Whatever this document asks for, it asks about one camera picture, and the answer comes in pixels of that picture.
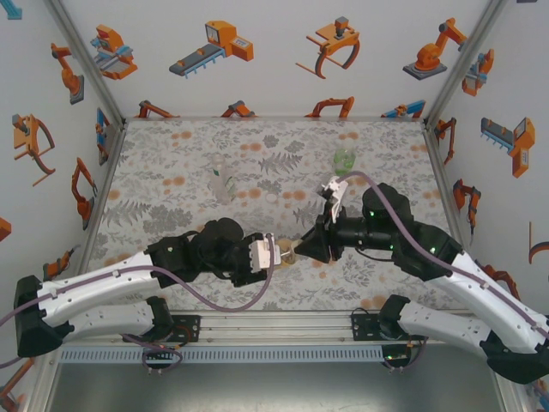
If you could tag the aluminium table rail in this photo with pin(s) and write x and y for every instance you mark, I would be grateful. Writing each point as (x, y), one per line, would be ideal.
(274, 328)

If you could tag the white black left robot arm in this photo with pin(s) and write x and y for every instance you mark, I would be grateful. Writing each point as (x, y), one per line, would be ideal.
(94, 279)

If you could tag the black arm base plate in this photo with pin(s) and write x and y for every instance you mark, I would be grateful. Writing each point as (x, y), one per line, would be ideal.
(364, 326)
(191, 330)

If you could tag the white bottle cap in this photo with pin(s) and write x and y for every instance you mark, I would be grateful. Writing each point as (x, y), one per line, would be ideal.
(271, 199)

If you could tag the green label clear bottle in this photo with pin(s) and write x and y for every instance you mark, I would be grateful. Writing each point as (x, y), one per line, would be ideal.
(344, 159)

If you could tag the white label jasmine tea bottle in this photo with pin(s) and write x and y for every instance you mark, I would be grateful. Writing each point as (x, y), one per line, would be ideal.
(221, 184)

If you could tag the aluminium side rail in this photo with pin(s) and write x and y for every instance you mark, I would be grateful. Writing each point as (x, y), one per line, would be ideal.
(437, 167)
(107, 180)

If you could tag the aluminium frame post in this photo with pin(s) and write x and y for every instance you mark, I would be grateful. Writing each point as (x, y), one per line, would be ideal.
(510, 399)
(463, 64)
(86, 64)
(40, 382)

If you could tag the small black circuit board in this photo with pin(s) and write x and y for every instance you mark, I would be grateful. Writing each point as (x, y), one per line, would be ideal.
(396, 355)

